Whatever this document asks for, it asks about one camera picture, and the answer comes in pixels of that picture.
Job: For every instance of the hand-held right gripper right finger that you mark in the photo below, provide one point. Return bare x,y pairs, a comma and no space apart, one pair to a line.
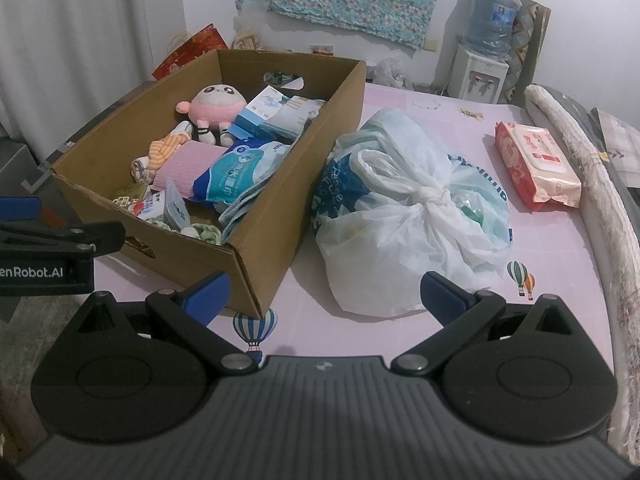
445,300

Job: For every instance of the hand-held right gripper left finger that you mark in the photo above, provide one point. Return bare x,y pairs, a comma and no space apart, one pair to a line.
205,295

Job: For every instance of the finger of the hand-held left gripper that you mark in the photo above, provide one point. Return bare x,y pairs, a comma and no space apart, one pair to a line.
20,208
50,237

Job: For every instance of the cardboard box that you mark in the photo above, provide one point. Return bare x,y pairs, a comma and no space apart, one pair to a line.
280,270

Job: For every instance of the light blue microfibre cloth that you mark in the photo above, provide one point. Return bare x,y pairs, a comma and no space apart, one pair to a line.
240,210

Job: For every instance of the blue and white wipes packet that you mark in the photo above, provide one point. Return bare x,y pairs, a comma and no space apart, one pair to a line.
235,170

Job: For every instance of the pink waffle cloth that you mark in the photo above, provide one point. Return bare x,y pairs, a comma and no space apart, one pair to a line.
185,165

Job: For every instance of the orange striped cloth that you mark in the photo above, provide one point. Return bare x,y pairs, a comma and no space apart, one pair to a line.
165,152

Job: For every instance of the grey box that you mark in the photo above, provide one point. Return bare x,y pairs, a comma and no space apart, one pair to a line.
15,165

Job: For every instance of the green patterned cloth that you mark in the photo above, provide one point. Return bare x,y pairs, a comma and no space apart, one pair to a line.
200,232

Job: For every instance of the white plastic bag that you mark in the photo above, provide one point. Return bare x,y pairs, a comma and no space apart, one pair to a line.
400,230

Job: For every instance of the small clear packet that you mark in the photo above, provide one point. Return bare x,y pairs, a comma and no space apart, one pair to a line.
175,205

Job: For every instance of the small red and white packet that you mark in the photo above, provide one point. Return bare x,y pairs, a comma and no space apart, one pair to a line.
150,207

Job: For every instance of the white curtain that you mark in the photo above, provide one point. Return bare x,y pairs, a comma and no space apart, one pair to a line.
75,35

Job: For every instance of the pink plush doll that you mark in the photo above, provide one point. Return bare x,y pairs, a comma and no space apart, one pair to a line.
215,105

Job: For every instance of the rolled cream blanket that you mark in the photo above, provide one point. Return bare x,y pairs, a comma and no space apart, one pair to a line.
590,175

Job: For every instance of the blue and white tissue box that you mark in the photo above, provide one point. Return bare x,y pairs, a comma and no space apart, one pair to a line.
260,110

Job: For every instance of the white and blue tissue packet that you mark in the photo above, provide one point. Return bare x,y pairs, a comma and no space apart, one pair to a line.
300,115

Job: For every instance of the red gift bag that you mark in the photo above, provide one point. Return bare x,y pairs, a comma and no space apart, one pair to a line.
190,50

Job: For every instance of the clear plastic bag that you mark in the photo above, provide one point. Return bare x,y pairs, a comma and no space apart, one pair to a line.
392,72

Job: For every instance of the small red box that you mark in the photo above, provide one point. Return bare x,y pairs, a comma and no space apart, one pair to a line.
321,50

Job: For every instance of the patterned folded mat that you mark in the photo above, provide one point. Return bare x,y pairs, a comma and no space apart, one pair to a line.
530,40

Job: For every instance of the wall socket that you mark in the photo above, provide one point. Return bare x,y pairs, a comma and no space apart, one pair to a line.
432,44

